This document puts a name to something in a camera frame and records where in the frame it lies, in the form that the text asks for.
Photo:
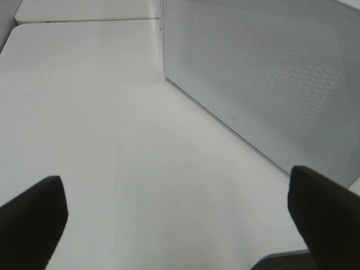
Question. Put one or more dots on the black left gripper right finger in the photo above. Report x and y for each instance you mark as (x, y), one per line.
(326, 215)

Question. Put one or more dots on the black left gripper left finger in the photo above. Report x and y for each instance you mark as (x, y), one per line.
(32, 224)

